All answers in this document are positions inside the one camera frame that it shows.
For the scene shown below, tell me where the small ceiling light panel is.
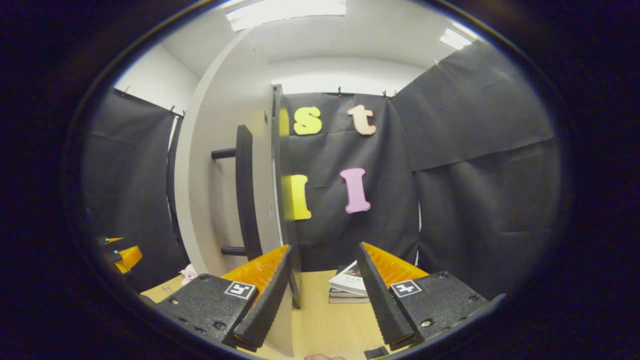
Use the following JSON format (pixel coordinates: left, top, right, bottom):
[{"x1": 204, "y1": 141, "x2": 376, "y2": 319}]
[{"x1": 440, "y1": 27, "x2": 473, "y2": 51}]

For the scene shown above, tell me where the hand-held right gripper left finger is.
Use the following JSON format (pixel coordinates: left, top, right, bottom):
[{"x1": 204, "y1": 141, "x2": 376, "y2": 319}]
[{"x1": 156, "y1": 244, "x2": 293, "y2": 352}]

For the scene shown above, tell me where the white book portrait cover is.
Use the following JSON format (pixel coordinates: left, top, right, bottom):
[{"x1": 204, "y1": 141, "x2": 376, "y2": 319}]
[{"x1": 328, "y1": 260, "x2": 371, "y2": 297}]

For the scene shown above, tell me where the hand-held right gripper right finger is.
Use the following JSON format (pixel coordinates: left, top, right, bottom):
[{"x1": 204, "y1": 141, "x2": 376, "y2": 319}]
[{"x1": 356, "y1": 242, "x2": 488, "y2": 351}]

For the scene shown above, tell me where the black backdrop cloth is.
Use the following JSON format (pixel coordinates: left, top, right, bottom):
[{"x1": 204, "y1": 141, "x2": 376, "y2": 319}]
[{"x1": 82, "y1": 40, "x2": 563, "y2": 301}]

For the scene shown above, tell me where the dark thin book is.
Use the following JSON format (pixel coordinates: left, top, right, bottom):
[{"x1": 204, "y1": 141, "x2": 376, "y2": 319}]
[{"x1": 328, "y1": 287, "x2": 368, "y2": 299}]

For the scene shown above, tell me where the black door handle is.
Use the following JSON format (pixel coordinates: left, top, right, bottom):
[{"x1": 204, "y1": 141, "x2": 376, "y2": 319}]
[{"x1": 211, "y1": 125, "x2": 263, "y2": 262}]

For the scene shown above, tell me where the large ceiling light panel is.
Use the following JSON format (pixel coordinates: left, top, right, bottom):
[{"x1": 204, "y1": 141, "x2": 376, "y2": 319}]
[{"x1": 225, "y1": 0, "x2": 347, "y2": 32}]

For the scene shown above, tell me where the grey cabinet door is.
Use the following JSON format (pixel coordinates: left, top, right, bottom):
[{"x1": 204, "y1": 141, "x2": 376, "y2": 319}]
[{"x1": 174, "y1": 30, "x2": 303, "y2": 357}]

